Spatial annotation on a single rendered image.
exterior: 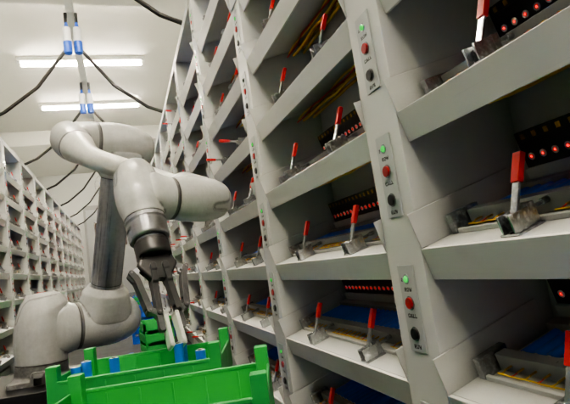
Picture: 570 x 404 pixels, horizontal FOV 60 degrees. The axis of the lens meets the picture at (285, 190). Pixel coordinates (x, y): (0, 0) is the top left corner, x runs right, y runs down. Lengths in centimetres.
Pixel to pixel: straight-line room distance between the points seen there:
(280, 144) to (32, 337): 96
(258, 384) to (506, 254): 31
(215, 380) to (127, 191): 50
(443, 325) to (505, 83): 33
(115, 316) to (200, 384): 102
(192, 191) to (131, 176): 14
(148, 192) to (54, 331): 76
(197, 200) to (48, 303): 74
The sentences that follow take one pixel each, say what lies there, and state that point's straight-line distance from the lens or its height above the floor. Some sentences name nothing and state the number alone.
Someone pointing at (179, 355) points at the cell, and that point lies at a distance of 102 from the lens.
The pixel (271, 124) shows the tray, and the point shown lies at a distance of 128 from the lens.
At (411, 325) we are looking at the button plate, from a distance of 76.
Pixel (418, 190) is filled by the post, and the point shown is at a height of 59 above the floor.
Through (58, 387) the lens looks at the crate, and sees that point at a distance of 99.
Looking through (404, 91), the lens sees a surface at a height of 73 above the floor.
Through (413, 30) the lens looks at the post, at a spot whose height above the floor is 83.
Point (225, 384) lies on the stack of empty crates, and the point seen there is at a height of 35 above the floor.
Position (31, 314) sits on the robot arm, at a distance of 176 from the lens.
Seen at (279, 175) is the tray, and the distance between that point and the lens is 138.
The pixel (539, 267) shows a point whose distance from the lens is 56.
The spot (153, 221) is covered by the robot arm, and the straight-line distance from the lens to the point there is 110.
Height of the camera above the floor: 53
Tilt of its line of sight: 8 degrees up
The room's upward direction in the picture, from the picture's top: 8 degrees counter-clockwise
